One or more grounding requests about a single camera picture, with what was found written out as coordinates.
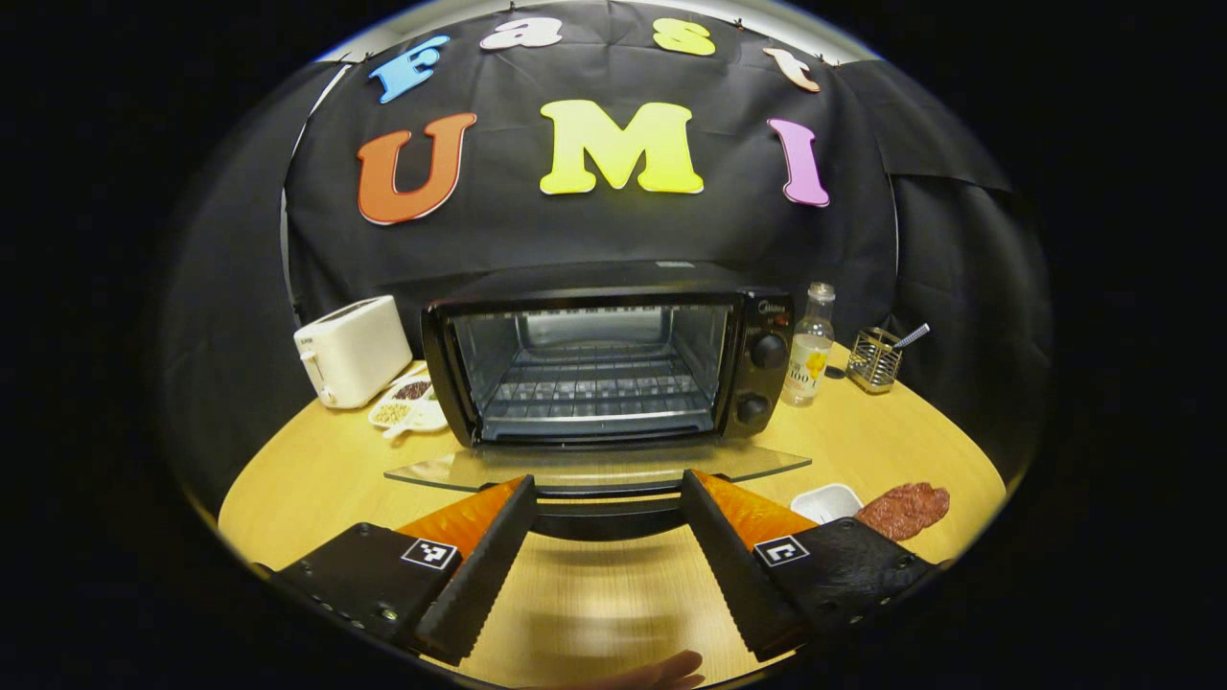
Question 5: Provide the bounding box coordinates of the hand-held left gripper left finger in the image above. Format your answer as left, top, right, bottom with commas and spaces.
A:
271, 474, 538, 667

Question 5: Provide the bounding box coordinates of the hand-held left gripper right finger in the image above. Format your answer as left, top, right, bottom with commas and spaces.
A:
679, 470, 940, 662

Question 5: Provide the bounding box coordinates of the red raw meat slice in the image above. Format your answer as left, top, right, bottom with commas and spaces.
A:
853, 482, 951, 542

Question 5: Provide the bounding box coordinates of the black electric oven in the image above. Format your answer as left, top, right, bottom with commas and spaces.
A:
383, 261, 814, 542

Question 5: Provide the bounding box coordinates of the white plastic tray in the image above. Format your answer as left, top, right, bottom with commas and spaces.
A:
791, 483, 866, 526

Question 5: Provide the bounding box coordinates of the white divided seasoning dish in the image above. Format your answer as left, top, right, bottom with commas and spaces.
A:
368, 374, 449, 440

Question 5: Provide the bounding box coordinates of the clear glass bottle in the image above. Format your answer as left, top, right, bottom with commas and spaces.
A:
781, 283, 837, 407

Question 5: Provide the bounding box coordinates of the white toaster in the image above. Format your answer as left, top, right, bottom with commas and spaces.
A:
293, 295, 414, 410

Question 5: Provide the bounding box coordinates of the black backdrop cloth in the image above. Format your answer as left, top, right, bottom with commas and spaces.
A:
158, 0, 1055, 499

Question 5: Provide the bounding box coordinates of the oven wire rack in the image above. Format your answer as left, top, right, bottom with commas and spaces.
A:
479, 350, 718, 442

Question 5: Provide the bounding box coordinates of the metal wire utensil holder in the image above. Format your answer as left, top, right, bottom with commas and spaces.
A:
847, 327, 904, 395

